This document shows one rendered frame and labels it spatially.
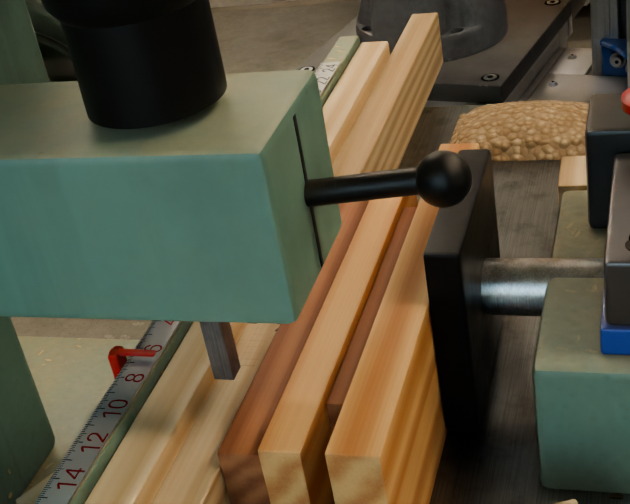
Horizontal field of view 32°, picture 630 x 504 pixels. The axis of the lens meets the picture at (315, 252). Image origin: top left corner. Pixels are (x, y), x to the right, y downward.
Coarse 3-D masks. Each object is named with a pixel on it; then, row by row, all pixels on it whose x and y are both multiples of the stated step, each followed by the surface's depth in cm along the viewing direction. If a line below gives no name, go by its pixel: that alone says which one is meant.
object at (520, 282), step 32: (480, 160) 48; (480, 192) 47; (448, 224) 44; (480, 224) 47; (448, 256) 42; (480, 256) 47; (448, 288) 43; (480, 288) 47; (512, 288) 46; (544, 288) 46; (448, 320) 44; (480, 320) 47; (448, 352) 45; (480, 352) 47; (448, 384) 46; (480, 384) 47; (448, 416) 47; (480, 416) 47
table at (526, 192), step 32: (416, 128) 74; (448, 128) 74; (416, 160) 70; (544, 160) 68; (512, 192) 65; (544, 192) 64; (512, 224) 62; (544, 224) 61; (512, 256) 59; (544, 256) 58; (512, 320) 54; (512, 352) 52; (512, 384) 50; (512, 416) 48; (448, 448) 47; (480, 448) 47; (512, 448) 46; (448, 480) 45; (480, 480) 45; (512, 480) 45
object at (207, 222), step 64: (0, 128) 41; (64, 128) 40; (192, 128) 38; (256, 128) 37; (320, 128) 41; (0, 192) 39; (64, 192) 38; (128, 192) 38; (192, 192) 37; (256, 192) 36; (0, 256) 41; (64, 256) 40; (128, 256) 39; (192, 256) 38; (256, 256) 38; (320, 256) 41; (192, 320) 40; (256, 320) 39
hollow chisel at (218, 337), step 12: (204, 324) 44; (216, 324) 44; (228, 324) 45; (204, 336) 44; (216, 336) 44; (228, 336) 45; (216, 348) 45; (228, 348) 45; (216, 360) 45; (228, 360) 45; (216, 372) 45; (228, 372) 45
